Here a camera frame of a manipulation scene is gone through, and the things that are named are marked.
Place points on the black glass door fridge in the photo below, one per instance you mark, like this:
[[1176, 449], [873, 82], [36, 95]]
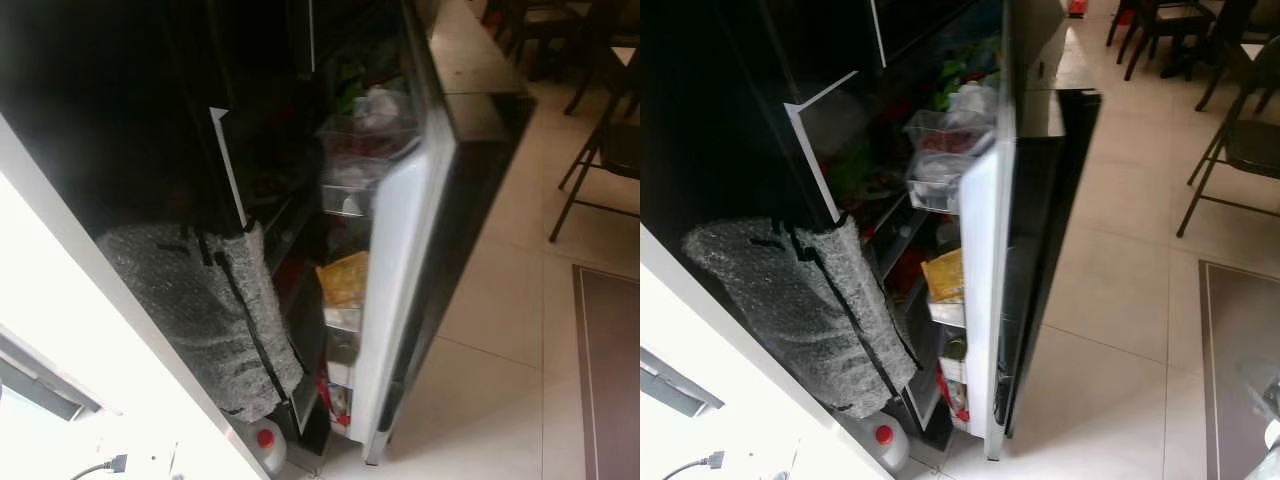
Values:
[[720, 100], [100, 100]]

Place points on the black fridge compartment door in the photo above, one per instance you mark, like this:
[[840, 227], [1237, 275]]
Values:
[[1050, 200], [480, 180]]

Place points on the clear fridge door bin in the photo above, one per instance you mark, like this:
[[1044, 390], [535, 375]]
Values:
[[938, 182], [350, 185], [950, 135], [370, 140]]

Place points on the black folding chair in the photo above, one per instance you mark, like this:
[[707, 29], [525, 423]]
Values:
[[610, 150], [1250, 145]]

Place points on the dark floor mat cat print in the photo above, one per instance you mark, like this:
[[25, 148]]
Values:
[[610, 380], [1240, 340]]

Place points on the bubble wrap sheet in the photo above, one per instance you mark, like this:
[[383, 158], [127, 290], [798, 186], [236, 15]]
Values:
[[190, 310], [790, 300]]

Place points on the dark wooden dining chair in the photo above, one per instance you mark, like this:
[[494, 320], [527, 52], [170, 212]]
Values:
[[540, 25], [1160, 25]]

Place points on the white plastic bag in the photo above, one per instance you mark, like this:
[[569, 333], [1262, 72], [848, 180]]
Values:
[[972, 102], [380, 105]]

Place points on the yellow food packet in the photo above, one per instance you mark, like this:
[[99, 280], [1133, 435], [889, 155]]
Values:
[[943, 275], [343, 280]]

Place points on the white jug with red cap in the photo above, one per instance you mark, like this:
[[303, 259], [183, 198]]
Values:
[[885, 440], [262, 445]]

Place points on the red sauce packet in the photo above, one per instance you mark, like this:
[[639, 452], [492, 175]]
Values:
[[335, 395], [953, 392]]

